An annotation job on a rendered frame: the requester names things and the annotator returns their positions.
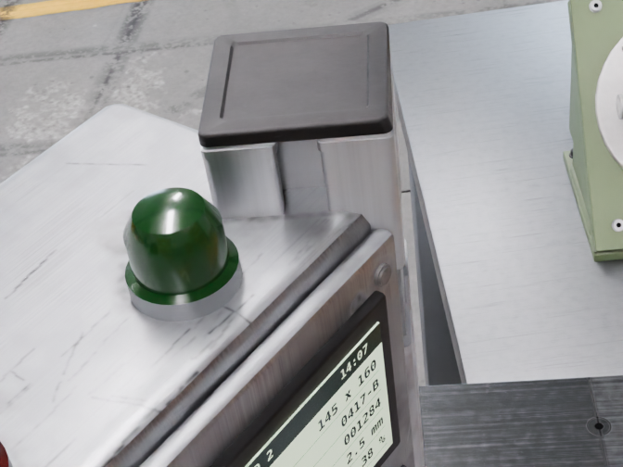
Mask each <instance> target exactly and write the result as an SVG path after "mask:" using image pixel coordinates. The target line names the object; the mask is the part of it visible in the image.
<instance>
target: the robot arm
mask: <svg viewBox="0 0 623 467"><path fill-rule="evenodd" d="M595 114H596V119H597V123H598V129H599V131H600V134H601V136H602V138H603V141H604V144H605V146H606V147H607V149H608V151H609V152H610V154H611V156H612V157H613V159H614V160H615V161H616V162H617V163H618V165H619V166H620V167H621V168H622V169H623V37H622V38H621V39H620V41H619V42H618V43H617V44H616V46H615V47H614V48H613V49H612V50H611V52H610V54H609V56H608V57H607V59H606V61H605V63H604V64H603V67H602V70H601V73H600V76H599V79H598V82H597V87H596V94H595Z"/></svg>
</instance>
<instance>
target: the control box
mask: <svg viewBox="0 0 623 467"><path fill-rule="evenodd" d="M197 133H198V130H195V129H192V128H190V127H187V126H184V125H182V124H179V123H177V122H174V121H171V120H166V119H164V118H162V117H159V116H156V115H153V114H151V113H148V112H145V111H143V110H141V109H138V108H135V107H130V106H128V105H125V104H114V105H111V106H107V107H104V108H103V109H102V110H100V111H99V112H97V113H96V114H95V115H94V116H93V117H92V118H90V119H89V120H87V121H86V122H84V123H83V124H82V125H80V126H79V127H78V128H76V129H75V130H73V131H72V132H71V133H69V134H68V135H66V136H65V137H64V138H62V139H61V140H59V141H58V142H57V143H55V144H54V145H52V146H51V147H50V148H48V149H47V150H45V151H44V153H42V154H41V155H40V156H38V157H37V158H35V159H34V160H32V161H31V162H30V163H28V164H27V165H26V166H24V167H23V168H21V169H20V170H18V171H17V172H16V173H14V174H13V175H12V176H10V177H9V178H7V179H6V180H5V181H3V182H2V183H0V441H1V443H2V444H3V446H4V447H5V448H6V452H7V454H8V456H9V458H10V460H11V462H12V465H13V467H210V466H211V465H212V464H213V463H214V462H215V461H216V460H217V459H218V458H219V457H220V456H221V455H222V454H223V452H224V451H225V450H226V449H227V448H228V447H229V446H230V445H231V444H232V443H233V442H234V441H235V440H236V438H237V437H238V436H239V435H240V434H241V433H242V432H243V431H244V430H245V429H246V428H247V427H248V426H249V425H250V424H251V422H252V421H253V420H254V419H255V418H256V417H257V416H258V415H259V414H260V413H261V412H262V411H263V410H264V409H265V407H266V406H267V405H268V404H269V403H270V402H271V401H272V400H273V399H274V398H275V397H276V396H277V395H278V394H279V393H280V391H281V390H282V389H283V388H284V387H285V386H286V385H287V384H288V383H289V382H290V381H291V380H292V379H293V378H294V376H295V375H296V374H297V373H298V372H299V371H300V370H301V369H302V368H303V367H304V366H305V365H306V364H307V363H308V362H309V360H310V359H311V358H312V357H313V356H314V355H315V354H316V353H317V352H318V351H319V350H320V349H321V348H322V347H323V345H324V344H325V343H326V342H327V341H328V340H329V339H330V338H331V337H332V336H333V335H334V334H335V333H336V332H337V330H338V329H339V328H340V327H341V326H342V325H343V324H344V323H345V322H346V321H347V320H348V319H349V318H350V317H351V315H352V314H353V313H354V312H355V311H356V310H357V309H358V308H359V307H360V306H361V305H362V304H363V303H364V302H365V300H366V299H367V298H368V297H369V296H370V295H371V294H373V292H374V291H379V292H381V293H383V294H384V295H385V296H386V301H387V310H388V328H389V336H390V345H391V355H392V364H393V373H394V382H395V391H396V400H397V410H398V418H399V428H400V443H399V445H398V446H397V447H396V448H395V449H394V451H393V452H392V453H391V454H390V456H389V457H388V458H387V459H386V461H385V462H384V463H383V464H382V466H381V467H401V466H402V464H403V465H405V466H406V467H415V464H414V454H413V435H412V425H411V414H410V404H409V394H408V384H407V373H406V363H405V354H404V344H403V333H402V323H401V303H400V293H399V283H398V273H397V262H396V252H395V243H394V236H393V234H392V233H391V232H390V231H388V230H385V229H375V230H372V231H371V225H370V223H369V222H368V221H367V220H366V218H365V217H364V216H363V215H362V214H360V213H354V212H349V211H344V210H340V211H330V210H329V208H328V201H327V194H326V188H325V187H313V188H300V189H287V190H283V195H284V200H285V212H284V214H282V215H275V216H262V217H249V218H235V219H222V223H223V228H224V231H225V236H227V237H228V238H229V239H230V240H231V241H233V243H234V244H235V246H236V248H237V251H238V255H239V258H240V263H241V268H242V281H241V285H240V287H239V288H238V290H237V292H236V294H235V295H234V296H233V297H232V298H231V300H230V301H229V302H227V303H226V304H225V305H224V306H222V307H221V308H220V309H217V310H215V311H214V312H212V313H211V314H208V315H206V316H203V317H201V318H197V319H194V320H190V321H182V322H165V321H161V320H156V319H153V318H151V317H148V316H146V315H145V314H144V313H142V312H141V311H139V310H138V309H137V308H136V306H135V305H134V303H133V302H132V300H131V297H130V294H129V291H128V287H127V284H126V281H125V268H126V266H127V263H128V261H129V259H128V255H127V252H126V248H125V245H124V242H123V230H124V228H125V225H126V223H127V221H128V220H129V218H130V216H131V213H132V211H133V209H134V207H135V205H136V204H137V203H138V202H139V201H140V200H141V199H142V198H143V197H145V196H147V195H149V194H151V193H153V192H156V191H158V190H160V189H165V188H171V187H183V188H187V189H191V190H193V191H195V192H197V193H199V194H200V195H201V196H203V197H204V198H206V199H207V200H208V201H209V202H210V203H211V204H212V200H211V196H210V189H209V184H208V180H207V175H206V171H205V167H204V162H203V159H202V156H201V151H200V147H201V145H200V144H199V140H198V136H197Z"/></svg>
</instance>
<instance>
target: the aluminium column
mask: <svg viewBox="0 0 623 467"><path fill-rule="evenodd" d="M197 136H198V140H199V144H200V145H201V147H200V151H201V156H202V159H203V162H204V167H205V171H206V175H207V180H208V184H209V189H210V196H211V200H212V205H213V206H215V207H216V208H217V209H218V210H219V211H220V213H221V216H222V219H235V218H249V217H262V216H275V215H282V214H284V212H285V200H284V195H283V190H287V189H300V188H313V187H325V188H326V194H327V201H328V208H329V210H330V211H340V210H344V211H349V212H354V213H360V214H362V215H363V216H364V217H365V218H366V220H367V221H368V222H369V223H370V225H371V231H372V230H375V229H385V230H388V231H390V232H391V233H392V234H393V236H394V243H395V252H396V262H397V270H399V269H401V268H402V267H403V266H404V264H405V261H406V266H405V267H403V279H404V298H405V319H406V335H404V336H403V344H404V354H405V363H406V373H407V384H408V394H409V404H410V414H411V425H412V435H413V454H414V464H415V467H425V461H424V444H423V433H422V422H421V411H420V399H419V388H418V377H417V366H416V355H415V343H414V332H413V311H412V300H411V287H410V276H409V265H408V254H407V243H406V240H405V239H404V240H403V224H402V213H401V165H400V154H399V143H398V132H397V121H396V109H395V98H394V86H393V75H392V64H391V53H390V41H389V30H388V25H387V24H386V22H381V21H378V22H367V23H357V24H346V25H336V26H324V27H314V28H303V29H292V30H281V31H270V32H250V33H239V34H228V35H221V36H218V37H217V38H215V40H214V45H213V49H212V55H211V61H210V70H209V75H208V80H207V86H206V91H205V96H204V102H203V107H202V112H201V117H200V123H199V128H198V133H197ZM404 247H405V259H404Z"/></svg>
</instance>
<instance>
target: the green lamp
mask: <svg viewBox="0 0 623 467"><path fill-rule="evenodd" d="M123 242H124V245H125V248H126V252H127V255H128V259H129V261H128V263H127V266H126V268H125V281H126V284H127V287H128V291H129V294H130V297H131V300H132V302H133V304H134V305H135V306H136V308H137V309H138V310H139V311H141V312H142V313H144V314H145V315H146V316H148V317H151V318H153V319H156V320H161V321H165V322H182V321H190V320H194V319H197V318H201V317H203V316H206V315H208V314H211V313H212V312H214V311H215V310H217V309H220V308H221V307H222V306H224V305H225V304H226V303H227V302H229V301H230V300H231V298H232V297H233V296H234V295H235V294H236V292H237V290H238V288H239V287H240V285H241V281H242V268H241V263H240V258H239V255H238V251H237V248H236V246H235V244H234V243H233V241H231V240H230V239H229V238H228V237H227V236H225V231H224V228H223V219H222V216H221V213H220V211H219V210H218V209H217V208H216V207H215V206H213V205H212V204H211V203H210V202H209V201H208V200H207V199H206V198H204V197H203V196H201V195H200V194H199V193H197V192H195V191H193V190H191V189H187V188H183V187H171V188H165V189H160V190H158V191H156V192H153V193H151V194H149V195H147V196H145V197H143V198H142V199H141V200H140V201H139V202H138V203H137V204H136V205H135V207H134V208H133V211H132V213H131V216H130V218H129V220H128V221H127V223H126V225H125V228H124V230H123Z"/></svg>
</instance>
